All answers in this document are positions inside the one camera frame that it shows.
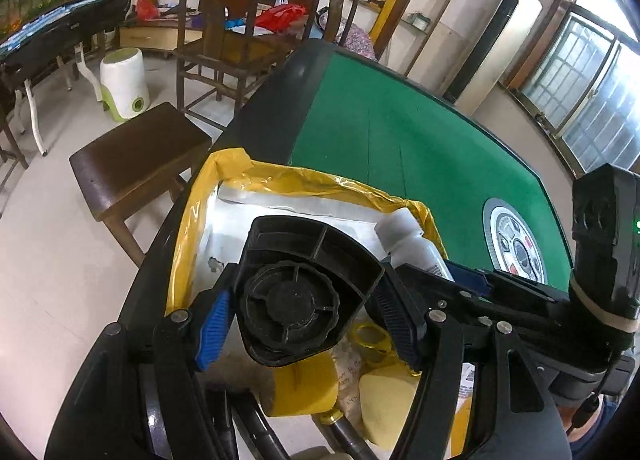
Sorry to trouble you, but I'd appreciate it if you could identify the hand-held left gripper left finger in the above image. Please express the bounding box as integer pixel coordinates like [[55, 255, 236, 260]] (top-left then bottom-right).
[[45, 263, 241, 460]]

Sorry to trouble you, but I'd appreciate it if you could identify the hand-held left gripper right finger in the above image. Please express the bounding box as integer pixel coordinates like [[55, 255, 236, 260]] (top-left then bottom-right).
[[372, 263, 573, 460]]

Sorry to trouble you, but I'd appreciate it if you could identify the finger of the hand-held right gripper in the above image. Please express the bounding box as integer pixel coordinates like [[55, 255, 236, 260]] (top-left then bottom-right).
[[444, 261, 493, 293], [396, 264, 488, 327]]

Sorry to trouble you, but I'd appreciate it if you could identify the white pill bottle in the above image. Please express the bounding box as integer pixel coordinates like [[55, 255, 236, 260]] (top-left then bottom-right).
[[375, 207, 456, 283]]

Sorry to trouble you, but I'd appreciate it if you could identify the floral hand cream tube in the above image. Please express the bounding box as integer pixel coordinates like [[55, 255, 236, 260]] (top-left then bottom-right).
[[332, 340, 371, 421]]

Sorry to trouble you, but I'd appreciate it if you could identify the pale yellow plastic jug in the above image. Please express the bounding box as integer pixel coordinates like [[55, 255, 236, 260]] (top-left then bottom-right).
[[357, 367, 423, 448]]

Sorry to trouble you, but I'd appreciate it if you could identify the black plastic knob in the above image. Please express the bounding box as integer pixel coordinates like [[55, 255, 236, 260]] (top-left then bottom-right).
[[235, 215, 386, 367]]

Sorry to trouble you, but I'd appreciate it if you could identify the white box with yellow liner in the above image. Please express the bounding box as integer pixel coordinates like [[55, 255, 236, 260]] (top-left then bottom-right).
[[165, 147, 476, 460]]

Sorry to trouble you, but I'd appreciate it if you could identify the yellow round jar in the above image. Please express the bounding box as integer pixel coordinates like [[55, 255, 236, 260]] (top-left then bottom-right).
[[270, 357, 341, 418]]

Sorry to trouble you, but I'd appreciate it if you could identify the black marker yellow cap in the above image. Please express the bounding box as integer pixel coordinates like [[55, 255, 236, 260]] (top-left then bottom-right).
[[312, 412, 386, 460]]

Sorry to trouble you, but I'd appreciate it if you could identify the person's right forearm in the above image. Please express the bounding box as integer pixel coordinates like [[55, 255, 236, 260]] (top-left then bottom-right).
[[562, 390, 626, 460]]

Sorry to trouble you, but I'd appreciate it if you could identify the round table control panel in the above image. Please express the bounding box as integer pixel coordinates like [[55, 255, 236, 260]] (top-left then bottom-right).
[[482, 197, 548, 286]]

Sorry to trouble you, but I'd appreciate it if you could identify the barred window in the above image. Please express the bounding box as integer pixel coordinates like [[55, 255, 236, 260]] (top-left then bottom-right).
[[515, 10, 640, 176]]

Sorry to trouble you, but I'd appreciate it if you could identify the brown wooden stool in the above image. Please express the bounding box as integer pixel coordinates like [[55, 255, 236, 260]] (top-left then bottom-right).
[[69, 102, 213, 268]]

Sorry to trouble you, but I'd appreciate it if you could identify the standing air conditioner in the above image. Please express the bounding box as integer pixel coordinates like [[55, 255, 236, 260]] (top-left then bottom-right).
[[445, 0, 543, 116]]

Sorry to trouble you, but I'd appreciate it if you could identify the floral cushion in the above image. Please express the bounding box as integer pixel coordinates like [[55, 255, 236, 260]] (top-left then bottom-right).
[[335, 23, 377, 60]]

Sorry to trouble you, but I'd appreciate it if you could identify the white green appliance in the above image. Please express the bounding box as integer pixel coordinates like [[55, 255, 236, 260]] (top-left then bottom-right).
[[99, 47, 151, 122]]

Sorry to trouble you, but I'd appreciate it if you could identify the dark wooden chair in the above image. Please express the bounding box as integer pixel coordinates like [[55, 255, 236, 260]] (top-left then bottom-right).
[[315, 0, 368, 48], [172, 0, 281, 133]]

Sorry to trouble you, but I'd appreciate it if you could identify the white keyboard stand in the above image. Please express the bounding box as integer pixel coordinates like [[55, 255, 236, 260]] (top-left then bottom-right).
[[15, 45, 103, 156]]

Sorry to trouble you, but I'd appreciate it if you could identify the low wooden cabinet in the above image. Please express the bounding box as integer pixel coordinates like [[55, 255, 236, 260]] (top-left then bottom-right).
[[119, 23, 201, 58]]

